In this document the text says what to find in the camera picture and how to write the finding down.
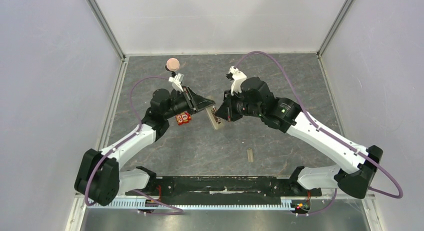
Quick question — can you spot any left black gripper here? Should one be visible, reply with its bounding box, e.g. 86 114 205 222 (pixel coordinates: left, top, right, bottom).
163 86 215 120

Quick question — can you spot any beige remote control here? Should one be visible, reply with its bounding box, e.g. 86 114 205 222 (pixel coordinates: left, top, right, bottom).
205 95 225 130

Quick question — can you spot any beige battery cover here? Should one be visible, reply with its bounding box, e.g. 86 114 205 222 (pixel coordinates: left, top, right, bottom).
247 148 254 163

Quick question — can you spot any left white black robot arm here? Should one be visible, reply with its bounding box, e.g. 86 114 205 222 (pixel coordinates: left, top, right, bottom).
74 86 215 206

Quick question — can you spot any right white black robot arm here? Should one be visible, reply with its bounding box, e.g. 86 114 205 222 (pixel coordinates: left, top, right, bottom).
215 77 383 199

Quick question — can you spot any red dice block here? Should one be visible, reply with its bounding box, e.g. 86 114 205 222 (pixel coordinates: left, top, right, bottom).
175 111 192 126

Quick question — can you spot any black stand with pink ball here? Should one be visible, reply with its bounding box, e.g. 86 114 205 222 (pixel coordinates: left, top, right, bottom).
165 57 180 78

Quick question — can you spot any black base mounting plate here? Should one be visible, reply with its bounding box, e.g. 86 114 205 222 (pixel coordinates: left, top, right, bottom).
139 166 322 205

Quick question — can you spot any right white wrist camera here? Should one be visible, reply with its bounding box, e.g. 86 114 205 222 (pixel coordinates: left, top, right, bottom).
226 66 247 96

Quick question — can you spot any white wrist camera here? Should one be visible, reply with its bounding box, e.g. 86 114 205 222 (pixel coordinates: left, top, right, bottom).
226 66 247 96
168 72 184 92

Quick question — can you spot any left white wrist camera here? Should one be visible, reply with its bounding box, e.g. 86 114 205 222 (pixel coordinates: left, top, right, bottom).
168 72 184 92

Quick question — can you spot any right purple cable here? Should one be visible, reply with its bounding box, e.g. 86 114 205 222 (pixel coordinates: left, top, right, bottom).
235 51 404 200

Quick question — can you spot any purple cable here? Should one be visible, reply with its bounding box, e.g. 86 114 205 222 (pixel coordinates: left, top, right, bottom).
84 76 173 207
235 51 404 200

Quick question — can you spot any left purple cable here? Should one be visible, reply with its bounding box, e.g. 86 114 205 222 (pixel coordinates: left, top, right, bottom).
84 76 173 207

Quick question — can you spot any white slotted cable duct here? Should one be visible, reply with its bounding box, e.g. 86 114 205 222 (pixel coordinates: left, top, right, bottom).
89 196 295 212

